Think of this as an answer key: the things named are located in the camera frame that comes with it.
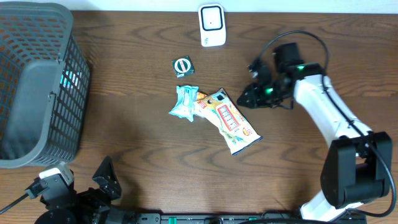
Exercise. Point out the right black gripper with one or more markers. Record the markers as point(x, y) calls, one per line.
point(250, 99)

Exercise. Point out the small orange snack packet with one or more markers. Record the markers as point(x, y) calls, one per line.
point(201, 95)

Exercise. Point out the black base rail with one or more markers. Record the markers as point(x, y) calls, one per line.
point(266, 217)

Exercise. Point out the teal wet wipes pack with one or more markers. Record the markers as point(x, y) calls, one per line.
point(186, 96)

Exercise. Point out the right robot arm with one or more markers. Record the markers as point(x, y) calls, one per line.
point(356, 176)

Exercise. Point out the grey plastic mesh basket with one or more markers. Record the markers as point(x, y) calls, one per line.
point(45, 82)

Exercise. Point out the white barcode scanner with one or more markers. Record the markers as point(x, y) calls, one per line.
point(212, 25)

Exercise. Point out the green round-label ointment box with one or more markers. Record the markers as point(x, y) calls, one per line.
point(183, 67)

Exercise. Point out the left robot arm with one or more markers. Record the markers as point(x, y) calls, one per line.
point(66, 216)

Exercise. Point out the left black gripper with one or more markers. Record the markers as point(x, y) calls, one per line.
point(90, 193)

